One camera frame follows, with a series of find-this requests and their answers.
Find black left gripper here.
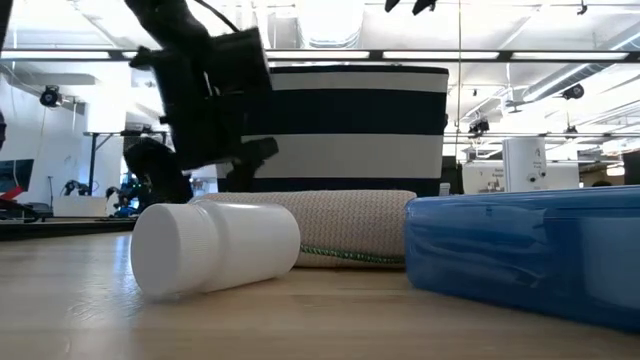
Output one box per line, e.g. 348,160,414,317
122,42,280,206

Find white plastic bottle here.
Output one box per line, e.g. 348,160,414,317
129,198,302,300

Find blue first aid case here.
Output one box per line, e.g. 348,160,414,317
403,184,640,334

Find navy white striped fabric basket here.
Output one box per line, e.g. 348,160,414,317
215,63,450,197

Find black metal table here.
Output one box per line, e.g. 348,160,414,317
82,129,169,197

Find white box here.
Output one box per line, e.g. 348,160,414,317
52,194,109,218

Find black equipment block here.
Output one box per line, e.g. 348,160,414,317
440,155,464,196

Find dark blue screen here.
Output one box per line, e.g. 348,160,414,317
0,158,35,194

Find white cylindrical appliance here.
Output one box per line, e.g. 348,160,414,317
502,136,550,194

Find dark monitor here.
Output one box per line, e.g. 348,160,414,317
622,149,640,187

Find black horizontal frame bar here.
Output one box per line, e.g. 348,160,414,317
0,48,640,64

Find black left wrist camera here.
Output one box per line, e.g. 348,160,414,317
208,27,275,97

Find black aluminium table frame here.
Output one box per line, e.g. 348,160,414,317
0,215,139,242

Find silver air duct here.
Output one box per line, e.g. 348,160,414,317
519,19,640,104

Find black round camera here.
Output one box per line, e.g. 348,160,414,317
39,84,64,109

